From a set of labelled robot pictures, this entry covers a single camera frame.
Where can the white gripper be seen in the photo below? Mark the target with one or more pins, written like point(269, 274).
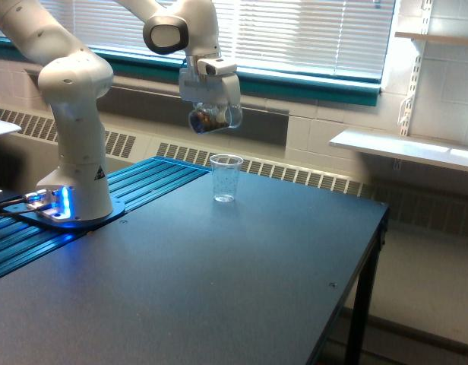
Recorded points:
point(220, 90)

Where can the clear plastic cup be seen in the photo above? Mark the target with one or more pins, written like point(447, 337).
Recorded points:
point(226, 113)
point(225, 172)

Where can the brown almonds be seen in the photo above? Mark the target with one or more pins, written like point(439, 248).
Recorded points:
point(204, 121)

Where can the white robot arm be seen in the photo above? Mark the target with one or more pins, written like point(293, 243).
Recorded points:
point(73, 78)

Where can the clear plastic cup on table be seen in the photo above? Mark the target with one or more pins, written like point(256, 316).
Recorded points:
point(225, 172)

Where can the white window blinds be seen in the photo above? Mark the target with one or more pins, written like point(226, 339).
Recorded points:
point(337, 39)

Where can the baseboard radiator heater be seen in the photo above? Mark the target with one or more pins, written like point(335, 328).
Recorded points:
point(432, 210)

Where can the white object left edge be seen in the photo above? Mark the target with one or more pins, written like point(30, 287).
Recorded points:
point(8, 128)

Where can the black table leg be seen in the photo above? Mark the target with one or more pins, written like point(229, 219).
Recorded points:
point(363, 297)

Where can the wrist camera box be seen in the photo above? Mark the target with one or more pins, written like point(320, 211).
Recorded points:
point(216, 67)

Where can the white shelf rail bracket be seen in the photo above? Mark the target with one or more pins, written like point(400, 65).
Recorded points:
point(419, 42)

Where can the white wall shelf upper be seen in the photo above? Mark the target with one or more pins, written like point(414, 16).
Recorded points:
point(439, 39)

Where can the white wall shelf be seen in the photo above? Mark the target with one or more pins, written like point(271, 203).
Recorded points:
point(439, 39)
point(433, 153)

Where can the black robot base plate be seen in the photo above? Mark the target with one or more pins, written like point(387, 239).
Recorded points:
point(80, 225)

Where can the white wall shelf lower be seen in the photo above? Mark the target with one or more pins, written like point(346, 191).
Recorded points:
point(433, 153)

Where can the blue aluminium rail plate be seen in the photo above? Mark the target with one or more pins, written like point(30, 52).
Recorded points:
point(82, 193)

